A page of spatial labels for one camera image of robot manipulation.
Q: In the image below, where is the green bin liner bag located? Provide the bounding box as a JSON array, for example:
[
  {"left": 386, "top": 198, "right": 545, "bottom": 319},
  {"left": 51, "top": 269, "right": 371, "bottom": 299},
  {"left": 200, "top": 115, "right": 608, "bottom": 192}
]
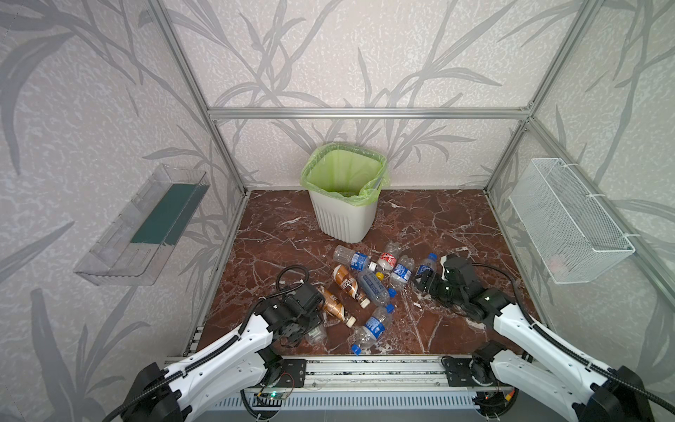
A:
[{"left": 300, "top": 142, "right": 390, "bottom": 207}]

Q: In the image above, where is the brown nescafe bottle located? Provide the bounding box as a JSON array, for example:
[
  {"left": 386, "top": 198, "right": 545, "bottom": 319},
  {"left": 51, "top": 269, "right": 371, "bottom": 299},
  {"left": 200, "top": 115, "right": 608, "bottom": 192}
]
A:
[
  {"left": 332, "top": 264, "right": 370, "bottom": 309},
  {"left": 318, "top": 286, "right": 356, "bottom": 328}
]

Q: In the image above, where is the clear bottle red label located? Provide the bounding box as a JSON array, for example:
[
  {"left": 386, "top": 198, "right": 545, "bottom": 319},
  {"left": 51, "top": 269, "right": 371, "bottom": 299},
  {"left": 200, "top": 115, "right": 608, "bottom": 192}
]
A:
[{"left": 376, "top": 242, "right": 403, "bottom": 275}]

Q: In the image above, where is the small water bottle white cap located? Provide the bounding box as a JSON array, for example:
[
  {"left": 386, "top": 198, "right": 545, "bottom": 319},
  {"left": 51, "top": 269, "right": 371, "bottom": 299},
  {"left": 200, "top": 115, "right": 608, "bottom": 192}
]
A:
[{"left": 333, "top": 245, "right": 376, "bottom": 272}]

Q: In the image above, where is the green circuit board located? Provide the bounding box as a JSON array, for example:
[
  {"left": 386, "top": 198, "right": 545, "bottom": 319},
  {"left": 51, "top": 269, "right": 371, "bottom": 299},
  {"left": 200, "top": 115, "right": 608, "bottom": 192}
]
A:
[{"left": 254, "top": 390, "right": 293, "bottom": 406}]

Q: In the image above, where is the white plastic trash bin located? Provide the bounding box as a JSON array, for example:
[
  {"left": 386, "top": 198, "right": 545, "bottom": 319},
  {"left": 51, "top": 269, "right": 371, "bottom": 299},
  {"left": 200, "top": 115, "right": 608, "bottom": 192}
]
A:
[{"left": 309, "top": 191, "right": 378, "bottom": 244}]

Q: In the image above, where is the soda water bottle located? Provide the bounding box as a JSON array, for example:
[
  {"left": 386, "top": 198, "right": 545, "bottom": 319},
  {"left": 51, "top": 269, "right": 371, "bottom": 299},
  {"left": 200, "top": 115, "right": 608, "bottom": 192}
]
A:
[{"left": 357, "top": 269, "right": 397, "bottom": 314}]

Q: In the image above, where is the clear bottle blue label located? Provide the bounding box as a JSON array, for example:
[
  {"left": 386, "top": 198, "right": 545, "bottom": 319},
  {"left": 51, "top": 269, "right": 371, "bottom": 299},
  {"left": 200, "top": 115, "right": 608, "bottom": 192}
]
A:
[{"left": 390, "top": 255, "right": 415, "bottom": 294}]

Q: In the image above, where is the aluminium frame profile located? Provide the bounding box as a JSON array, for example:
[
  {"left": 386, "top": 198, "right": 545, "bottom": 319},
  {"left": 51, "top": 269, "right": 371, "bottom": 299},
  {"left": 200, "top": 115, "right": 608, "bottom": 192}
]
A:
[{"left": 147, "top": 0, "right": 675, "bottom": 307}]

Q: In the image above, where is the white wire mesh basket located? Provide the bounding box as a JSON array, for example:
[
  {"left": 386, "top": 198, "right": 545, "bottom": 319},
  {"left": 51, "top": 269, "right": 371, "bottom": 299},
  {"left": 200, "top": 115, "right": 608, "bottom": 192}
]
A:
[{"left": 509, "top": 158, "right": 636, "bottom": 285}]

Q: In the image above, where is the clear square bottle white cap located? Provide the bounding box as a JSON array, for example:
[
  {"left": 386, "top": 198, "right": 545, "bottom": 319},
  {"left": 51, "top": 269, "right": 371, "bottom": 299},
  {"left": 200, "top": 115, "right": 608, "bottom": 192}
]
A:
[{"left": 305, "top": 324, "right": 328, "bottom": 346}]

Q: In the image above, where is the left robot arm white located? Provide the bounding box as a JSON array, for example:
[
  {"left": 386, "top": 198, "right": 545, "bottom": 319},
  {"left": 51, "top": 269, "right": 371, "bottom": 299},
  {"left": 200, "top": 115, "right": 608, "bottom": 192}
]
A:
[{"left": 105, "top": 283, "right": 324, "bottom": 421}]

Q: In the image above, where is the brown Nescafe bottle lower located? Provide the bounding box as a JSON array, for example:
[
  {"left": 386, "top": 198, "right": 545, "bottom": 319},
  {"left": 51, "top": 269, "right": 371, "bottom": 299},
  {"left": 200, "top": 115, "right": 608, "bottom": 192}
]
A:
[{"left": 318, "top": 286, "right": 356, "bottom": 328}]

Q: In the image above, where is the water bottle blue cap lower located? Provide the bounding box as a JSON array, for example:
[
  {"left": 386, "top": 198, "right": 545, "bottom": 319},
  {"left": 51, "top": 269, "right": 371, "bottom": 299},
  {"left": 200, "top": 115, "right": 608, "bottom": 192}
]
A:
[{"left": 351, "top": 303, "right": 396, "bottom": 355}]

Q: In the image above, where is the brown Nescafe bottle upper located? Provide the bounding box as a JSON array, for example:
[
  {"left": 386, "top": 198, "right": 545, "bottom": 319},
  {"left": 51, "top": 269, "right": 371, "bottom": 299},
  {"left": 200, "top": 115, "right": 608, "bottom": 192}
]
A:
[{"left": 332, "top": 264, "right": 370, "bottom": 309}]

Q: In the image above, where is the Pepsi bottle blue cap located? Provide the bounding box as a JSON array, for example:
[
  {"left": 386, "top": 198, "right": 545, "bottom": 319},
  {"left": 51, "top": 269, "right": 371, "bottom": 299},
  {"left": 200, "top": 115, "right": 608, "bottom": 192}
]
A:
[{"left": 413, "top": 253, "right": 438, "bottom": 291}]

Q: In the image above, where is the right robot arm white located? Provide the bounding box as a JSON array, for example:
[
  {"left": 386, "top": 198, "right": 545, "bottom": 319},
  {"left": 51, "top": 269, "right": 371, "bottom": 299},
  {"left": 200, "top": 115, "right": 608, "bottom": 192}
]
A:
[{"left": 413, "top": 254, "right": 657, "bottom": 421}]

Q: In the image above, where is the clear acrylic wall shelf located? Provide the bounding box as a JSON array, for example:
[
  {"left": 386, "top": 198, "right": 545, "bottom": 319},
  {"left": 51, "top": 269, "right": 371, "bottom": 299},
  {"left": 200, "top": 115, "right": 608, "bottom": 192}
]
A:
[{"left": 74, "top": 165, "right": 210, "bottom": 287}]

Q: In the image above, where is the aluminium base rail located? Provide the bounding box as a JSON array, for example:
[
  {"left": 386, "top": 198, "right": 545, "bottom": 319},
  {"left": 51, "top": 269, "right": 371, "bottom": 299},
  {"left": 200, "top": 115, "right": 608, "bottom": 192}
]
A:
[{"left": 205, "top": 355, "right": 518, "bottom": 416}]

